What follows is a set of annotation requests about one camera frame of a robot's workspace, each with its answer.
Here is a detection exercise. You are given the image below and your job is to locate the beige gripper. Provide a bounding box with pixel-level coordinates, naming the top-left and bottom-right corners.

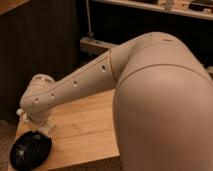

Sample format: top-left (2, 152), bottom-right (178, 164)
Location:
top-left (17, 109), bottom-right (56, 136)

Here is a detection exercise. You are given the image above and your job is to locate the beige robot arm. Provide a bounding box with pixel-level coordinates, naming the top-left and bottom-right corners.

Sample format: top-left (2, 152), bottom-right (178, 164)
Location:
top-left (18, 32), bottom-right (213, 171)

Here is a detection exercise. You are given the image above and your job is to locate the black ceramic bowl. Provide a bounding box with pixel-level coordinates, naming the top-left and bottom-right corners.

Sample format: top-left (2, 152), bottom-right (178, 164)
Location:
top-left (10, 131), bottom-right (52, 171)

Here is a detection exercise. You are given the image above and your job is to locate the wooden table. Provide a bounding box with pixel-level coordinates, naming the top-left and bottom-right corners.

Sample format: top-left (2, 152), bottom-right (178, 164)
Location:
top-left (15, 90), bottom-right (119, 171)

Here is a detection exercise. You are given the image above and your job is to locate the metal pole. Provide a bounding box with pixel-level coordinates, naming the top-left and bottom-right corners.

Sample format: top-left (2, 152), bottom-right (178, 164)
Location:
top-left (86, 0), bottom-right (94, 41)

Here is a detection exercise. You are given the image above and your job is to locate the wooden shelf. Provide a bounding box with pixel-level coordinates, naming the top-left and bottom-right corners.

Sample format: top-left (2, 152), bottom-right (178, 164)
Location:
top-left (92, 0), bottom-right (213, 21)

